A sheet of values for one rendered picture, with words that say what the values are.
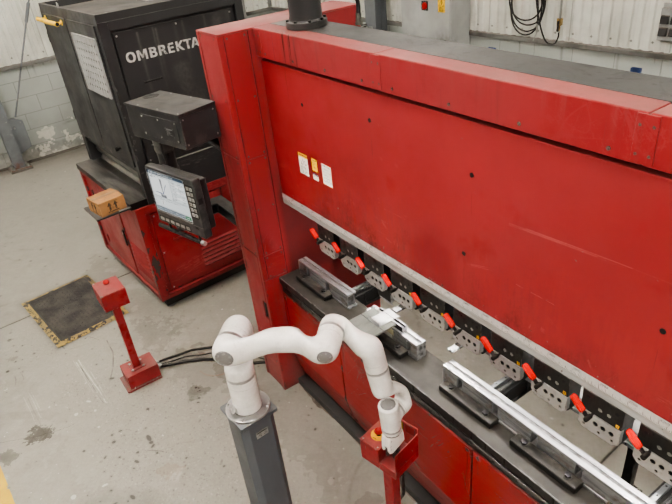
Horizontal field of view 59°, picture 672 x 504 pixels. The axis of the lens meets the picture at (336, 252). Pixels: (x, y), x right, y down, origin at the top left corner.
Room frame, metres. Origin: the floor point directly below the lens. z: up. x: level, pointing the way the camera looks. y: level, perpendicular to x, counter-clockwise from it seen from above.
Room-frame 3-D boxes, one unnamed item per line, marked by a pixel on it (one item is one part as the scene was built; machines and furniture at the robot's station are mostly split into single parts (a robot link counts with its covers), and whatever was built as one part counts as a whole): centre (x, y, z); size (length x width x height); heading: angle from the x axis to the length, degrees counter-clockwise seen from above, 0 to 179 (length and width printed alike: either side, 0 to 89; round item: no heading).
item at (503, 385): (2.06, -0.86, 0.81); 0.64 x 0.08 x 0.14; 122
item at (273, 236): (3.28, 0.15, 1.15); 0.85 x 0.25 x 2.30; 122
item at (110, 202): (4.02, 1.65, 1.04); 0.30 x 0.26 x 0.12; 36
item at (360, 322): (2.28, -0.09, 1.00); 0.26 x 0.18 x 0.01; 122
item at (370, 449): (1.78, -0.14, 0.75); 0.20 x 0.16 x 0.18; 43
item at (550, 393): (1.54, -0.73, 1.26); 0.15 x 0.09 x 0.17; 32
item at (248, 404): (1.83, 0.44, 1.09); 0.19 x 0.19 x 0.18
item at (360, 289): (2.95, -0.30, 0.81); 0.64 x 0.08 x 0.14; 122
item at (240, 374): (1.87, 0.44, 1.30); 0.19 x 0.12 x 0.24; 168
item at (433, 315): (2.04, -0.42, 1.26); 0.15 x 0.09 x 0.17; 32
